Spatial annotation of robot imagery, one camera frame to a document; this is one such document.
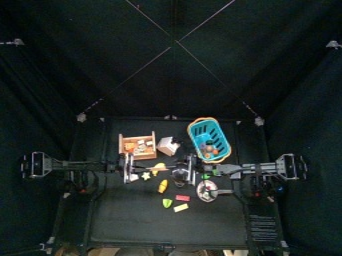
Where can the cream star cookie toy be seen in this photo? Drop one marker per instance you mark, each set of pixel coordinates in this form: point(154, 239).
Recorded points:
point(146, 175)

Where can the yellow orange toy food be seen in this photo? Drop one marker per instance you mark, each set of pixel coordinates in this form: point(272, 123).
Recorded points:
point(164, 186)

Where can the yellow toy cleaver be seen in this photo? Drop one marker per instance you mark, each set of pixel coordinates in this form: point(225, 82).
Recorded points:
point(158, 167)

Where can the green toy piece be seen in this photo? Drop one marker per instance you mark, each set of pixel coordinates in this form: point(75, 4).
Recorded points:
point(206, 176)

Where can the white toy piece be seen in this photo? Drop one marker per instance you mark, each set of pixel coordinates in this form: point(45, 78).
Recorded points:
point(142, 142)

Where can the yellow toy block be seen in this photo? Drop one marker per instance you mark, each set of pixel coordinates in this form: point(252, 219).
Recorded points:
point(181, 207)

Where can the dark toy food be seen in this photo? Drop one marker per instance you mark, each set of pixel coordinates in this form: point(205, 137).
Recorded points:
point(209, 143)

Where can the grey frame corner bracket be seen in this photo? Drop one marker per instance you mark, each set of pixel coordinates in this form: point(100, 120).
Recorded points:
point(81, 117)
point(18, 42)
point(260, 121)
point(333, 44)

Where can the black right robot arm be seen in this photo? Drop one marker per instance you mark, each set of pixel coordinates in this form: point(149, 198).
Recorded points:
point(259, 167)

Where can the round beige toy food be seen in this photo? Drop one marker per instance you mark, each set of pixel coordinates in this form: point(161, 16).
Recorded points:
point(142, 150)

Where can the white text label sticker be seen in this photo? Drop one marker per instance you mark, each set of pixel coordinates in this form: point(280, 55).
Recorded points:
point(263, 227)

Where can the silver toy pan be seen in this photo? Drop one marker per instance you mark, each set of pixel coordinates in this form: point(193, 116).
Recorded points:
point(206, 191)

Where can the wooden crate tray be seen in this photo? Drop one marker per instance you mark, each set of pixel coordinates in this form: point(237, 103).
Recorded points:
point(138, 147)

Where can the white brown toy box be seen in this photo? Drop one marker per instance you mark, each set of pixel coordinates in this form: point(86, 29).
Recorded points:
point(168, 146)

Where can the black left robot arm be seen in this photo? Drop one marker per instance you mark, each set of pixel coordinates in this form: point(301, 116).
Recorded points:
point(71, 164)

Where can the teal basket orange rim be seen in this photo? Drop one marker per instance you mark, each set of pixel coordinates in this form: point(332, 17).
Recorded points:
point(209, 140)

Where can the red toy block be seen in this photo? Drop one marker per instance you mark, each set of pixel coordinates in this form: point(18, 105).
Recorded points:
point(182, 198)

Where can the green toy slice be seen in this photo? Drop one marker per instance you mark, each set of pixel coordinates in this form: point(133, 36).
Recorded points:
point(168, 202)

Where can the orange round toy food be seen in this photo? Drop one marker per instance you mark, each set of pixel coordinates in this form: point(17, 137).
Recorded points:
point(208, 155)
point(216, 151)

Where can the orange toy in crate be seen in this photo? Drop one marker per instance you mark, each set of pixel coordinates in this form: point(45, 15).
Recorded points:
point(130, 146)

